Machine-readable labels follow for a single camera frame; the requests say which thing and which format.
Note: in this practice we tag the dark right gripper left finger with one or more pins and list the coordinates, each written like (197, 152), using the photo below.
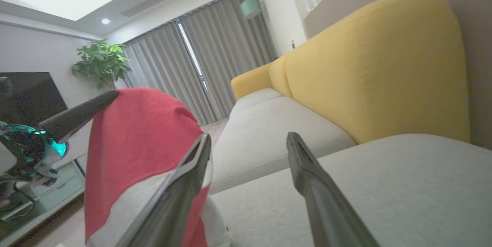
(173, 201)

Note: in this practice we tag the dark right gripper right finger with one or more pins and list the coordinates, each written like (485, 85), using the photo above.
(326, 204)

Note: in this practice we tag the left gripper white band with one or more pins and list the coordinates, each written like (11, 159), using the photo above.
(27, 151)

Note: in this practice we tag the red shorts with white trim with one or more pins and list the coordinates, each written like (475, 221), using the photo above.
(142, 135)

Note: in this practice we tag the black flat television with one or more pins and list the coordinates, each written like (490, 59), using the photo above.
(30, 97)

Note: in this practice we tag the green leafy potted plant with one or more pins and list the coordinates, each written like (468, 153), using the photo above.
(100, 62)

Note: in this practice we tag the pale green TV cabinet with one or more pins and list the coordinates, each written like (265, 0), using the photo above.
(57, 189)

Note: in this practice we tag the large grey sofa seat cushion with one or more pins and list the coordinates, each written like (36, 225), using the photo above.
(403, 193)

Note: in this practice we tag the grey pleated curtain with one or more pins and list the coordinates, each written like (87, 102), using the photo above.
(161, 70)
(226, 47)

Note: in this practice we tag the round ceiling spotlight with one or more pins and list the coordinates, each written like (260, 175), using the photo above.
(105, 21)

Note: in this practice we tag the small yellow sofa backrest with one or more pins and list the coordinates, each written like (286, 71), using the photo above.
(255, 79)

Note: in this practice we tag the large yellow sofa backrest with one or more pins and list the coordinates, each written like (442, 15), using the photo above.
(384, 70)

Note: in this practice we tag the teal lamp shade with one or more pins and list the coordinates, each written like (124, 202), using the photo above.
(250, 7)

